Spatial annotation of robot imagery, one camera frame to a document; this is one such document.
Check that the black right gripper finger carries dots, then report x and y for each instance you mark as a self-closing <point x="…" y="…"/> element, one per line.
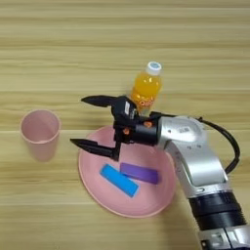
<point x="96" y="148"/>
<point x="99" y="101"/>

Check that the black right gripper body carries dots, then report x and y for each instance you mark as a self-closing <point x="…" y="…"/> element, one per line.
<point x="143" y="132"/>

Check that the orange juice bottle white cap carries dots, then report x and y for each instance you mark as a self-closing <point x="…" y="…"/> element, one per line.
<point x="147" y="88"/>

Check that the pink plastic cup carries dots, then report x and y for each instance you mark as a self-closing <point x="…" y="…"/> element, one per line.
<point x="40" y="133"/>

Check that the pink round plate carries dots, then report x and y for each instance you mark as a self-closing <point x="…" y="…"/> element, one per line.
<point x="153" y="198"/>

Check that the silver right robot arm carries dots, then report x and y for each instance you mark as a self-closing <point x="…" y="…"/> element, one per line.
<point x="195" y="153"/>

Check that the small black box white label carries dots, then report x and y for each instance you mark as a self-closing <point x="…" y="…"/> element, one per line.
<point x="125" y="110"/>

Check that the blue rectangular block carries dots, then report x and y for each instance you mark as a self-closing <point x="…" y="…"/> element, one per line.
<point x="118" y="180"/>

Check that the purple rectangular block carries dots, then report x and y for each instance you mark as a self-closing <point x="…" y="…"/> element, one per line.
<point x="140" y="173"/>

